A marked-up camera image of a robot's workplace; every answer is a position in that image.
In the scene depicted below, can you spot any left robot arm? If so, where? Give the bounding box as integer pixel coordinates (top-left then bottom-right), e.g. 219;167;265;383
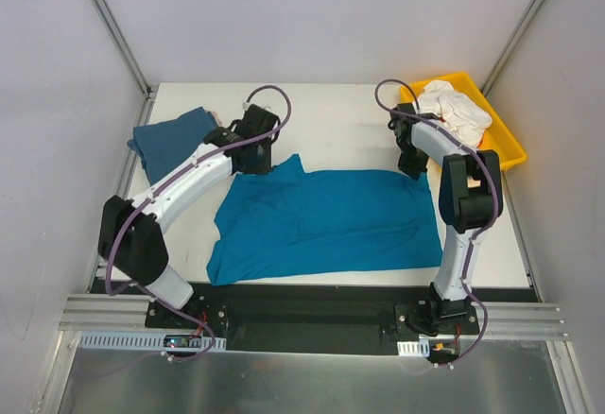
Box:
97;103;282;328

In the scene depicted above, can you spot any white cable duct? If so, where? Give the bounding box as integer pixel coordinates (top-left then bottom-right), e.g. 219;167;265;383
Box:
397;339;430;358
79;332;226;353

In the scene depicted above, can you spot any teal t-shirt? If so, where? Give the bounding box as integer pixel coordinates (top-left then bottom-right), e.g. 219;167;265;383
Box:
207;154;442;285

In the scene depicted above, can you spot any right white cable duct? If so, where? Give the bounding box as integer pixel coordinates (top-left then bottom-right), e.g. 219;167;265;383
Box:
397;339;430;358

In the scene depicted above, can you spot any white t-shirt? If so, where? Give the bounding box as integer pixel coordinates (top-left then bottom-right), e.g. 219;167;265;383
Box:
418;80;493;147

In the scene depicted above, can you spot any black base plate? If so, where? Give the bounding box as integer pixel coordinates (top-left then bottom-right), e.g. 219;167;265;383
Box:
89;277;540;354

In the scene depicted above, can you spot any left white cable duct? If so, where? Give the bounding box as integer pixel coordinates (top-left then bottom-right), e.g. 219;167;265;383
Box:
79;332;226;353

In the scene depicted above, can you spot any aluminium frame post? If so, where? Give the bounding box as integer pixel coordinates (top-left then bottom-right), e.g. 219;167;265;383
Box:
91;0;151;98
480;0;548;96

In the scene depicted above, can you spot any folded dark blue t-shirt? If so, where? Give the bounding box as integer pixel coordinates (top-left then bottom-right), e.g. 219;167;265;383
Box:
127;107;218;184

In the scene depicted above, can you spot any yellow plastic bin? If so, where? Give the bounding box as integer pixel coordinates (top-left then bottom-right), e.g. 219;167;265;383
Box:
400;72;527;171

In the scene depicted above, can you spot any left aluminium frame post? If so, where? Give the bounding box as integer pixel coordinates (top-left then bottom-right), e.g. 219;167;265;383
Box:
91;0;151;98

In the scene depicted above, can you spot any right aluminium frame post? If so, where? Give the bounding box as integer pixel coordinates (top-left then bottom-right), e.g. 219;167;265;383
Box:
480;0;548;96

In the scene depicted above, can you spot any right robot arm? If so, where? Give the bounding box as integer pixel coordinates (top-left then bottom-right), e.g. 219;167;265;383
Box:
389;103;503;336

